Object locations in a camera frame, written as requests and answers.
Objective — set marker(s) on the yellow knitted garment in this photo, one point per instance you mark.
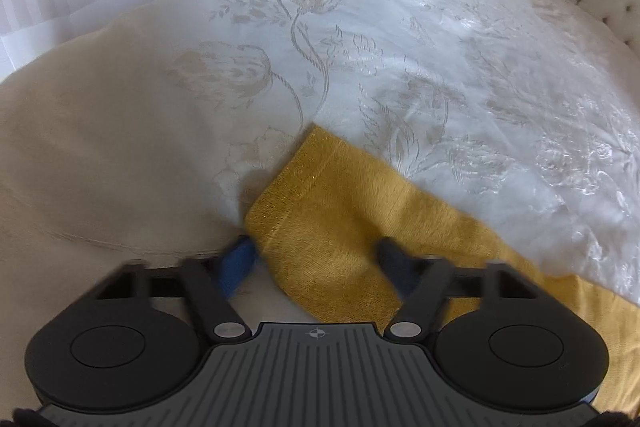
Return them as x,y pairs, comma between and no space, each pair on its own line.
325,232

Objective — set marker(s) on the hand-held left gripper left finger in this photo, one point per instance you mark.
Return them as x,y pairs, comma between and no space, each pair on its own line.
237,264

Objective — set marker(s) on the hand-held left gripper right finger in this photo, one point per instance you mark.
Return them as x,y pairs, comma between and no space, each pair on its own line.
396,265

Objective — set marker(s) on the white floral bedspread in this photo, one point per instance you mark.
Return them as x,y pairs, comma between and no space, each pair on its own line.
400,57

